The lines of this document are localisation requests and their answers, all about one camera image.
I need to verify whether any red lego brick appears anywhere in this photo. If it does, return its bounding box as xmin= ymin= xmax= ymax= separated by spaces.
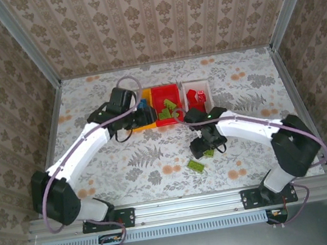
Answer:
xmin=185 ymin=89 xmax=199 ymax=107
xmin=196 ymin=89 xmax=208 ymax=103

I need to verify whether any long thin green lego brick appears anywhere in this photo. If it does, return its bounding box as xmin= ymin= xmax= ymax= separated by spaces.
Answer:
xmin=158 ymin=108 xmax=173 ymax=121

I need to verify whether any yellow plastic container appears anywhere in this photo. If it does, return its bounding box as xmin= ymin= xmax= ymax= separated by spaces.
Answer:
xmin=127 ymin=87 xmax=158 ymax=133

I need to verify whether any white plastic container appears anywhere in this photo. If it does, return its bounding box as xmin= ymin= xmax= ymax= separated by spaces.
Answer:
xmin=177 ymin=77 xmax=214 ymax=116

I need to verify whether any red plastic container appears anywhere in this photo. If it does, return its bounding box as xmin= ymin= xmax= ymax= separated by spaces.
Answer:
xmin=149 ymin=83 xmax=185 ymax=128

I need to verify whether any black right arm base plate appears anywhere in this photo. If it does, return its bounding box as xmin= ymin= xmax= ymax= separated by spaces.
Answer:
xmin=239 ymin=182 xmax=298 ymax=211

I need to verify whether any aluminium mounting rail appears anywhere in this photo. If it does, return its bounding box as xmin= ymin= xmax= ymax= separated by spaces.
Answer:
xmin=27 ymin=174 xmax=327 ymax=242

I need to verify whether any white slotted cable duct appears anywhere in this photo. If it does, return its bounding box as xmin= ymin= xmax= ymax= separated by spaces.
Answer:
xmin=41 ymin=208 xmax=270 ymax=245

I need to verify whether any aluminium table side rail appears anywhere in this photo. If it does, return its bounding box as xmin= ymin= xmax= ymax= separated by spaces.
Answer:
xmin=19 ymin=82 xmax=81 ymax=219
xmin=266 ymin=40 xmax=327 ymax=180

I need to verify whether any aluminium frame post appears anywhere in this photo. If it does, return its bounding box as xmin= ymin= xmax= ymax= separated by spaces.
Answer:
xmin=262 ymin=0 xmax=327 ymax=52
xmin=0 ymin=0 xmax=62 ymax=94

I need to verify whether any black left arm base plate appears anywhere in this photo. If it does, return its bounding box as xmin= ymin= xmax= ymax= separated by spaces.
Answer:
xmin=80 ymin=205 xmax=136 ymax=235

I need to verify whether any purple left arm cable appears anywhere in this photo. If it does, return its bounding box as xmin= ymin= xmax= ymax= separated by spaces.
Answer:
xmin=23 ymin=74 xmax=167 ymax=245

